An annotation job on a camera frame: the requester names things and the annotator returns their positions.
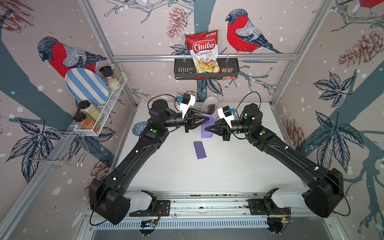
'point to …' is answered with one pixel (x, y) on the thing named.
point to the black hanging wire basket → (229, 69)
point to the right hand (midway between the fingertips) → (206, 127)
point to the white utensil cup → (210, 105)
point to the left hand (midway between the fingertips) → (209, 116)
